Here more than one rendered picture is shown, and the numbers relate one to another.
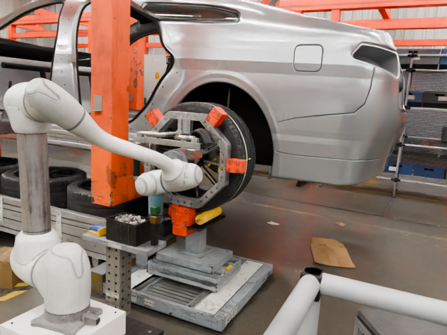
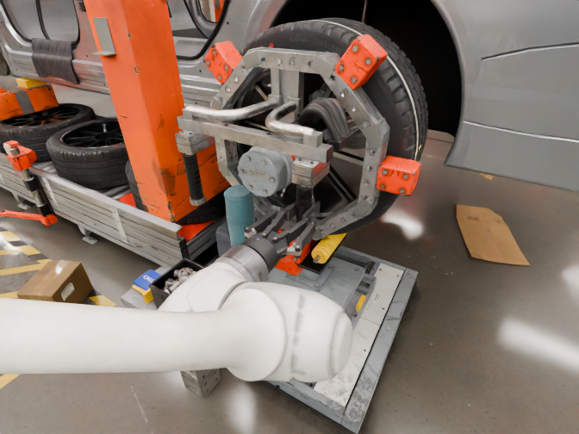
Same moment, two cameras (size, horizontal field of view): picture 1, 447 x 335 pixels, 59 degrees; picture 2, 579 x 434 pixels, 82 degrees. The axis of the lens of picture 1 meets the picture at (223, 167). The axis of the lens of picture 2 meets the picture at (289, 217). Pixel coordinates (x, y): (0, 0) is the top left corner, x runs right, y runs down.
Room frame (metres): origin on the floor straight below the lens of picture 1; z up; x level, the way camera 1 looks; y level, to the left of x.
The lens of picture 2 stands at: (1.36, 0.14, 1.24)
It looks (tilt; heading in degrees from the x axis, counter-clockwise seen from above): 34 degrees down; 6
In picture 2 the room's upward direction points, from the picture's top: straight up
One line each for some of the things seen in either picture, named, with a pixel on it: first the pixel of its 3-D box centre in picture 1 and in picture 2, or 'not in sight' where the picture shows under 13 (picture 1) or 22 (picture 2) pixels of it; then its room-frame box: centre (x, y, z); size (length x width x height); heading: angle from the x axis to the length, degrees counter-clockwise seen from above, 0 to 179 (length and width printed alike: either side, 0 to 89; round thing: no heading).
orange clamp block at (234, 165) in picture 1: (235, 165); (397, 176); (2.15, -0.07, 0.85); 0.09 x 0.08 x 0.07; 65
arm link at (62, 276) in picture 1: (66, 274); not in sight; (1.33, 0.54, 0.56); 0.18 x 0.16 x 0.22; 53
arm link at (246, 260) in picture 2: not in sight; (241, 271); (1.78, 0.26, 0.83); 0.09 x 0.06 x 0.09; 65
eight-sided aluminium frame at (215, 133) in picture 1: (185, 159); (291, 151); (2.28, 0.22, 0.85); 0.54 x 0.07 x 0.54; 65
